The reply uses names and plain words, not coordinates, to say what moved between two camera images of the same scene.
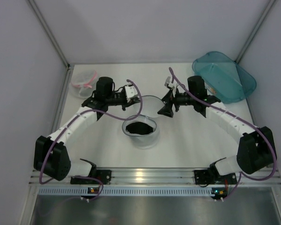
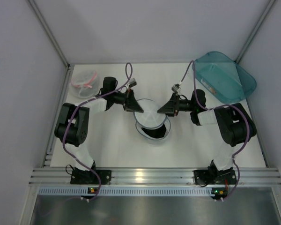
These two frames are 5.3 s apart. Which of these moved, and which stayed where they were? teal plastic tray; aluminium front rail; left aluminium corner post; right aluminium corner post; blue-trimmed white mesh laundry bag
Moved: blue-trimmed white mesh laundry bag
Stayed: right aluminium corner post; aluminium front rail; left aluminium corner post; teal plastic tray
